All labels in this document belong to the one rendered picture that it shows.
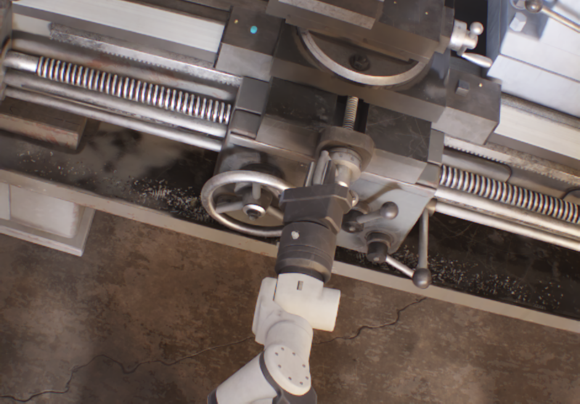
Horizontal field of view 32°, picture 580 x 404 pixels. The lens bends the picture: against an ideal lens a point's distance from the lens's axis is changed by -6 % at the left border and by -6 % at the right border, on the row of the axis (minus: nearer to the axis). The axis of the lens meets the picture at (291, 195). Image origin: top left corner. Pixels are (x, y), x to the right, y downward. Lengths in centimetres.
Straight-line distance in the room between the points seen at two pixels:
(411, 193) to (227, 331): 79
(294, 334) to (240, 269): 118
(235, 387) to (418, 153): 67
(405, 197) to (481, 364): 88
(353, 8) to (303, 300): 51
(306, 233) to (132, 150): 77
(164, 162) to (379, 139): 61
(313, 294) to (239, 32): 57
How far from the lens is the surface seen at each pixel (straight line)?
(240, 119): 191
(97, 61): 211
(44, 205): 250
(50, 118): 227
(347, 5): 178
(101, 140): 232
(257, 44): 192
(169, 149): 233
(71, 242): 261
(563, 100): 210
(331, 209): 166
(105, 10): 198
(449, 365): 271
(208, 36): 197
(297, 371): 137
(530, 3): 190
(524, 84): 207
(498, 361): 278
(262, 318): 154
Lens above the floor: 235
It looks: 57 degrees down
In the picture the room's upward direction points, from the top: 24 degrees clockwise
